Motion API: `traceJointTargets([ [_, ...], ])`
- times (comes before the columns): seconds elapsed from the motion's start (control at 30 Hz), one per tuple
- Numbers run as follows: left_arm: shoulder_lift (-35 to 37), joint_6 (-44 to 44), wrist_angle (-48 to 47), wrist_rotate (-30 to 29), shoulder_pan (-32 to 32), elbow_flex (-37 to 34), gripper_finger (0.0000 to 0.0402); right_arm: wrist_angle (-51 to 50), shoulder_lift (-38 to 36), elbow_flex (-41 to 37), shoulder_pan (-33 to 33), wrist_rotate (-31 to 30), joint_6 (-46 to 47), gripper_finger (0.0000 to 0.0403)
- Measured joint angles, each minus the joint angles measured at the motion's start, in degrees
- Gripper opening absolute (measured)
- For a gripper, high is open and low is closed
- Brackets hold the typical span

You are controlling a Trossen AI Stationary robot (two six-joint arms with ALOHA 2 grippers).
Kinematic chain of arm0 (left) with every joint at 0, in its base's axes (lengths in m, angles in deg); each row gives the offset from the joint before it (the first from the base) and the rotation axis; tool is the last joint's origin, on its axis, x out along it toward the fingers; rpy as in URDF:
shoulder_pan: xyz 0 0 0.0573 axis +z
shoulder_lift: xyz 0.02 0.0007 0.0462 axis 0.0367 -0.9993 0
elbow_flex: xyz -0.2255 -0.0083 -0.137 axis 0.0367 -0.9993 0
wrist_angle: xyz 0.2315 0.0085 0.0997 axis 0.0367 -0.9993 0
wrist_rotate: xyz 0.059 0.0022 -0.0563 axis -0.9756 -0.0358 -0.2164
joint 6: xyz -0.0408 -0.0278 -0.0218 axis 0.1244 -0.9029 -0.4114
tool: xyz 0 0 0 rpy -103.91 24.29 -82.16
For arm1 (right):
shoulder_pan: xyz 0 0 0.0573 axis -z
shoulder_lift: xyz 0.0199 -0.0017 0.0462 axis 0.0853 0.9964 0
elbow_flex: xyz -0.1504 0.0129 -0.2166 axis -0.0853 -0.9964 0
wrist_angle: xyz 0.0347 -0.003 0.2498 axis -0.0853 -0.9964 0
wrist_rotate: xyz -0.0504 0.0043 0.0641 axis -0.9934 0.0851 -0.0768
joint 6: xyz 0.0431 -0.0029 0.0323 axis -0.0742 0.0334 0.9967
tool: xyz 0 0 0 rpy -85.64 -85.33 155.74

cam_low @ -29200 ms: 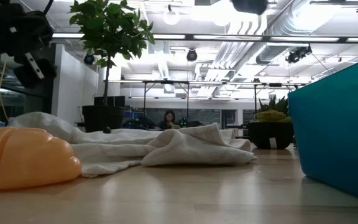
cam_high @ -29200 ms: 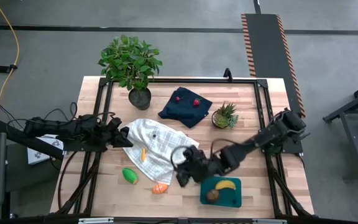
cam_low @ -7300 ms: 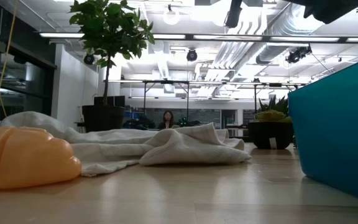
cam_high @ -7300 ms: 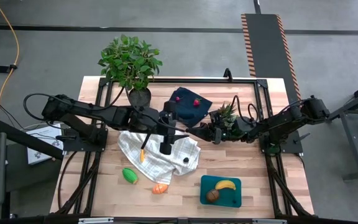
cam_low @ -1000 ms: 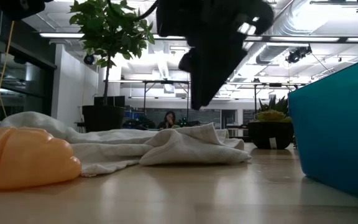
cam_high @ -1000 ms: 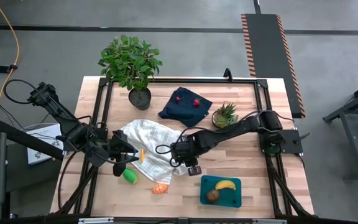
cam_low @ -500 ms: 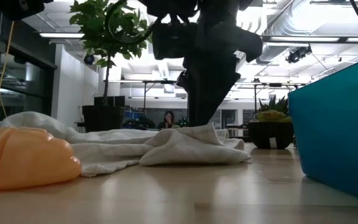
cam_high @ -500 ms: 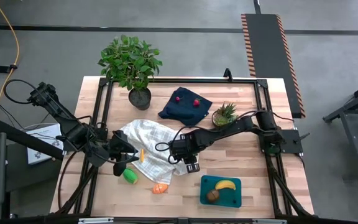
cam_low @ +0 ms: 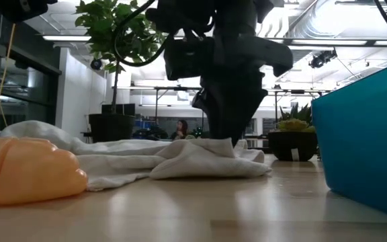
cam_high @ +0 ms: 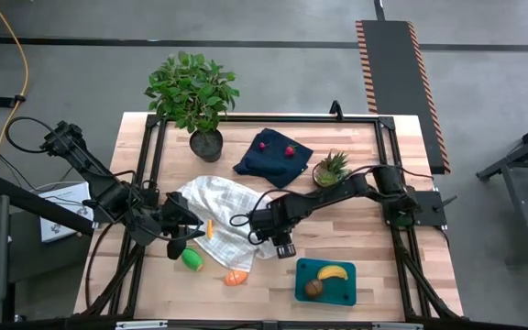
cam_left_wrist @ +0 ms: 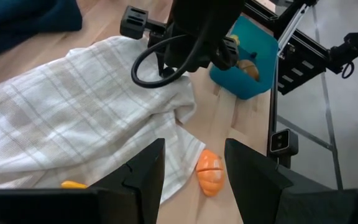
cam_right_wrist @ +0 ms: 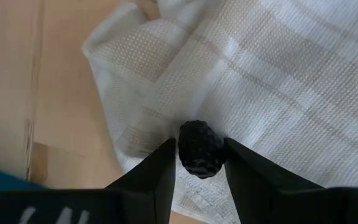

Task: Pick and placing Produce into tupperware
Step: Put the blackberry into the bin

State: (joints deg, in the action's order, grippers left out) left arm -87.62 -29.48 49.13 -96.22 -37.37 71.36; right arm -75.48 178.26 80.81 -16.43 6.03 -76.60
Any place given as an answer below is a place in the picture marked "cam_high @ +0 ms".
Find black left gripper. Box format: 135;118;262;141
160;192;202;261

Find brown toy kiwi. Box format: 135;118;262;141
303;278;325;300

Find yellow toy banana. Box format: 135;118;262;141
316;264;349;281

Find orange toy produce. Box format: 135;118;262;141
223;269;249;288

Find teal plastic tupperware container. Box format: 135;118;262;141
294;258;358;307

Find green toy vegetable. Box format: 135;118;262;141
180;247;205;272

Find white plaid dish towel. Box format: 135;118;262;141
176;175;292;273

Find navy blue cloth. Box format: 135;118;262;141
232;127;314;190

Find small potted succulent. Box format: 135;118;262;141
312;150;353;189

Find white printed box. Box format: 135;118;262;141
38;181;94;244

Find leafy green potted plant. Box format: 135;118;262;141
143;49;241;163

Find black diagonal support beam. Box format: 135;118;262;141
0;174;95;237

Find black striped-edge floor mat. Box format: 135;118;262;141
354;19;452;175

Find grey metal cart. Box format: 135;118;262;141
476;114;528;267

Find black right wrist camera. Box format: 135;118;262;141
276;244;298;260

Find silver metal bracket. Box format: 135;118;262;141
115;320;169;330
372;323;424;330

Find black aluminium table frame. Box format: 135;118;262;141
74;112;465;322

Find black clamp bracket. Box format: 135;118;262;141
328;99;345;121

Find black cable bracket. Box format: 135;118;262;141
0;93;27;109

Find yellow cable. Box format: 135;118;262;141
0;0;30;178

